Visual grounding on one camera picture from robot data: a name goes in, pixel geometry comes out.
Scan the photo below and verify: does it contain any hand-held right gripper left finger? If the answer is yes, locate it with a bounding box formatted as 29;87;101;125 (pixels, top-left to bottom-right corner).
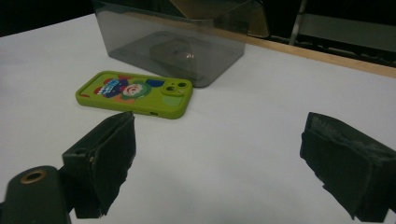
62;111;137;218

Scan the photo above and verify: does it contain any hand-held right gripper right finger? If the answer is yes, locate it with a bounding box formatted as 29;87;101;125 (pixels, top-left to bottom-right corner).
299;111;396;223

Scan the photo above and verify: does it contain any green cartoon phone case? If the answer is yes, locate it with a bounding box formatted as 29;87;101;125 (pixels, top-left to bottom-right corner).
75;70;194;120

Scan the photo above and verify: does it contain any transparent grey plastic container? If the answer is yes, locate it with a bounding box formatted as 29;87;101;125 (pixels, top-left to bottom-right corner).
92;0;270;89

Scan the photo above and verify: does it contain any white table sheet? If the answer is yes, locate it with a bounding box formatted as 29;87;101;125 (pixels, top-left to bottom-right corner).
0;13;396;224

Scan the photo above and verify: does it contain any grey metal stand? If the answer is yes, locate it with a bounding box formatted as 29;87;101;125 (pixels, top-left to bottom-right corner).
288;0;396;68

